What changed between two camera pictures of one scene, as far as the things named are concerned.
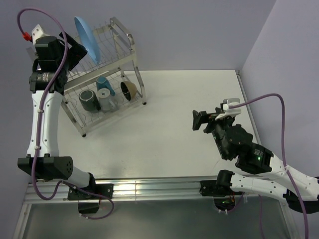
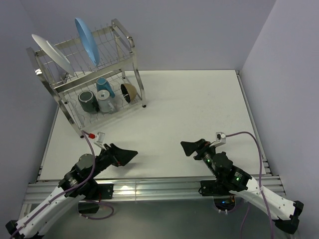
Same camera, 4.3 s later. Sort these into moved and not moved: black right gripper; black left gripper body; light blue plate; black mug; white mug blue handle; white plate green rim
Moved: white plate green rim; black right gripper; black left gripper body
Not moved: black mug; white mug blue handle; light blue plate
